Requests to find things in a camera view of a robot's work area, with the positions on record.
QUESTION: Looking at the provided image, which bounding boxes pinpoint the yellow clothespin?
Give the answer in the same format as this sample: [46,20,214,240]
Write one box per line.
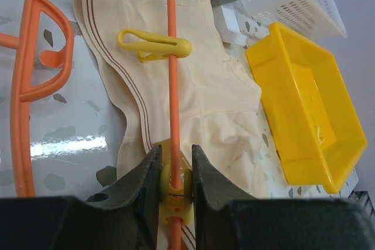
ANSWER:
[159,164,193,225]
[117,29,192,62]

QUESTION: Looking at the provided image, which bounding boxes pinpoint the white plastic basket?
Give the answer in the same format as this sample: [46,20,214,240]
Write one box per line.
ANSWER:
[240,0,347,40]

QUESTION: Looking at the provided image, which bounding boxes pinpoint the orange hanger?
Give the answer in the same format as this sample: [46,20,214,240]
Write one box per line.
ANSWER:
[0,0,185,250]

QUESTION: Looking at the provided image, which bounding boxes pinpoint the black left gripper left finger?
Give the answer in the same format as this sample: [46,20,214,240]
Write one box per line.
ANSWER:
[1,146,162,249]

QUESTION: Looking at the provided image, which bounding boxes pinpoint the cream underwear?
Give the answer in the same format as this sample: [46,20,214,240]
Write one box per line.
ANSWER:
[73,0,268,198]

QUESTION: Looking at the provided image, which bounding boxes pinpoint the aluminium rail frame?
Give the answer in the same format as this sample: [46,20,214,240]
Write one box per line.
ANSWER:
[349,191,374,217]

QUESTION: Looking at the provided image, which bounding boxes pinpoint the yellow plastic tray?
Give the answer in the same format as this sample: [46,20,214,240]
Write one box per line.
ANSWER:
[246,22,367,194]

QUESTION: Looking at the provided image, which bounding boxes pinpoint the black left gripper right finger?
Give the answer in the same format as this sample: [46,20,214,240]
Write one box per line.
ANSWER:
[192,145,374,249]

